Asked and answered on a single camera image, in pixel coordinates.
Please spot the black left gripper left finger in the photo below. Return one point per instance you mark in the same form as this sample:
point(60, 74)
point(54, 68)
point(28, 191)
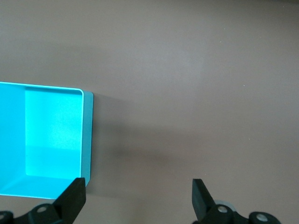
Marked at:
point(72, 200)

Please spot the brown table cover sheet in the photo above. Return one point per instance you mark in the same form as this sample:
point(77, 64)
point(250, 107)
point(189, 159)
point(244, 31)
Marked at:
point(187, 93)

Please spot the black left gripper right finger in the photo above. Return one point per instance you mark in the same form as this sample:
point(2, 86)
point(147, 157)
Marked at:
point(202, 205)

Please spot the turquoise plastic bin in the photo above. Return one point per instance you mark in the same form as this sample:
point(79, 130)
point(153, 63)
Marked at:
point(51, 130)

